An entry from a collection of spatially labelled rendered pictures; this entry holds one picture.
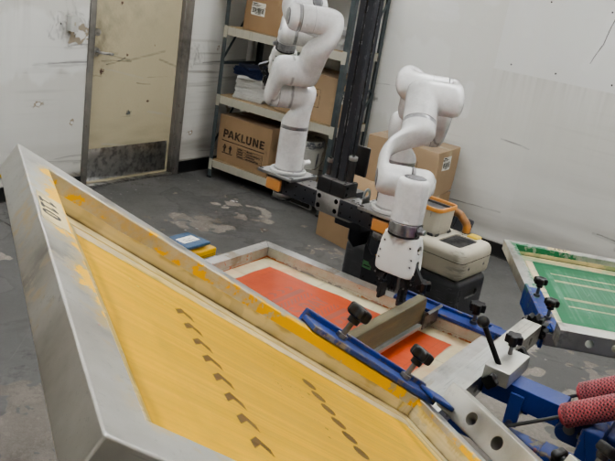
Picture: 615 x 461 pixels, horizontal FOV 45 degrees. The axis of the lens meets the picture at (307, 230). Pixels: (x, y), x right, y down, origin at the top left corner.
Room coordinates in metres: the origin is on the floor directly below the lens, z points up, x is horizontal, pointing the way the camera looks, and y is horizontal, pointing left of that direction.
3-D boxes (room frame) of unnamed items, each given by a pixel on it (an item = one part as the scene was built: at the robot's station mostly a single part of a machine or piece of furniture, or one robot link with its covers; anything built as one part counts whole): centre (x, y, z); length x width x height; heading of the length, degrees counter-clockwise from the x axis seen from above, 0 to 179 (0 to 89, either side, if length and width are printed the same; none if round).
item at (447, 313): (1.85, -0.40, 0.98); 0.30 x 0.05 x 0.07; 57
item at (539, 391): (1.45, -0.52, 1.02); 0.17 x 0.06 x 0.05; 57
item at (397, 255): (1.64, -0.22, 1.23); 0.10 x 0.07 x 0.11; 57
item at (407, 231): (1.64, -0.23, 1.29); 0.09 x 0.07 x 0.03; 57
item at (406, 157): (2.27, -0.26, 1.37); 0.13 x 0.10 x 0.16; 88
